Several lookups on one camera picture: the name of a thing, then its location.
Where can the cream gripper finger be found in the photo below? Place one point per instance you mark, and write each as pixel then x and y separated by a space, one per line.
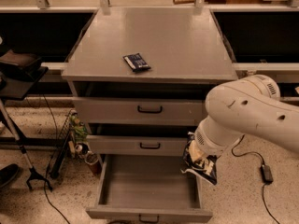
pixel 197 155

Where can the blue chip bag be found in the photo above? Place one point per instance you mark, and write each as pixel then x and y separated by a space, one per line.
pixel 205 169

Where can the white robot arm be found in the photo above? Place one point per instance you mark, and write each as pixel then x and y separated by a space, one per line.
pixel 249 105

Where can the grey bottom drawer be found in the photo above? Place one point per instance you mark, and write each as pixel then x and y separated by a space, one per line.
pixel 149 189

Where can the grey drawer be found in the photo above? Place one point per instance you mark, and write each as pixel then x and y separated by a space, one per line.
pixel 136 145
pixel 149 189
pixel 139 111

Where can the grey drawer cabinet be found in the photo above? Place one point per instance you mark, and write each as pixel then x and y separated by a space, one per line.
pixel 183 49

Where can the grey middle drawer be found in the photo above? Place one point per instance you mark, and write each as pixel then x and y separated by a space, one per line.
pixel 136 145

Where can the grey top drawer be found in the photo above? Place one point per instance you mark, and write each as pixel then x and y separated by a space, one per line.
pixel 139 111

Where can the green snack bag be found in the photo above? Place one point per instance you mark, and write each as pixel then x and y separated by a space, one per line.
pixel 78 129

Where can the black power adapter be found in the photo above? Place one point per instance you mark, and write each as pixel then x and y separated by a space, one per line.
pixel 266 174

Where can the brown cup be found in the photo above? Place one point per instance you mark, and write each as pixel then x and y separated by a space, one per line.
pixel 93 163

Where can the dark blue snack packet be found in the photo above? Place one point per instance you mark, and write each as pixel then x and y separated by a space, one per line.
pixel 136 62

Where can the drink can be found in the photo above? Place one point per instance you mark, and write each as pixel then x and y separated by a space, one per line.
pixel 82 149

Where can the black tripod stand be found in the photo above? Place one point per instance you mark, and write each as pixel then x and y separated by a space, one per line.
pixel 34 175

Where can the black tray on stand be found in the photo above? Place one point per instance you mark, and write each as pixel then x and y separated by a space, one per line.
pixel 19 72

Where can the black wire basket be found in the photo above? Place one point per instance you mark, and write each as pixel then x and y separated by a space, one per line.
pixel 57 158

